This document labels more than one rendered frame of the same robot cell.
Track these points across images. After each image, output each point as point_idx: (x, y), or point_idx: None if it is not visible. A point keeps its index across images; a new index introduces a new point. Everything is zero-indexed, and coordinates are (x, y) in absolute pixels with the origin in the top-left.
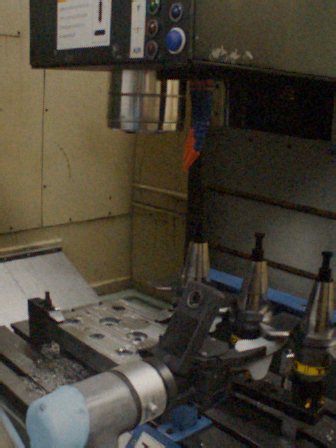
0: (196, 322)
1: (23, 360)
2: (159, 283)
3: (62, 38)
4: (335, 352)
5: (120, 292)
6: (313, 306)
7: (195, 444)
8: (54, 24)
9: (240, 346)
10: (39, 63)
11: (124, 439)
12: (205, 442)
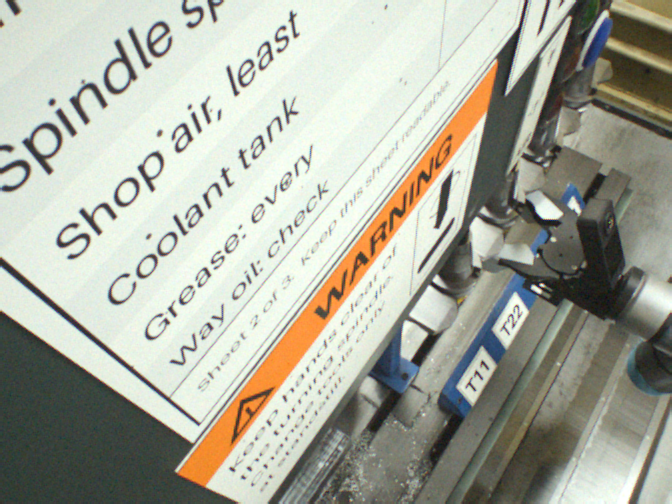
0: (616, 229)
1: None
2: (444, 315)
3: (279, 468)
4: (569, 128)
5: None
6: (558, 125)
7: (409, 348)
8: None
9: (552, 214)
10: None
11: (426, 426)
12: (402, 339)
